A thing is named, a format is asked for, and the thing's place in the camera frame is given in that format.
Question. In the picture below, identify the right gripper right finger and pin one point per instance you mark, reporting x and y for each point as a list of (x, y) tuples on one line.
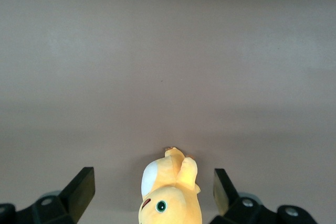
[(228, 203)]

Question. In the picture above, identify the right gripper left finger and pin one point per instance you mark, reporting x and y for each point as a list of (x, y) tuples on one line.
[(76, 197)]

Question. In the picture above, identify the yellow plush toy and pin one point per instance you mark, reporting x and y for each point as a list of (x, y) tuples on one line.
[(168, 208)]

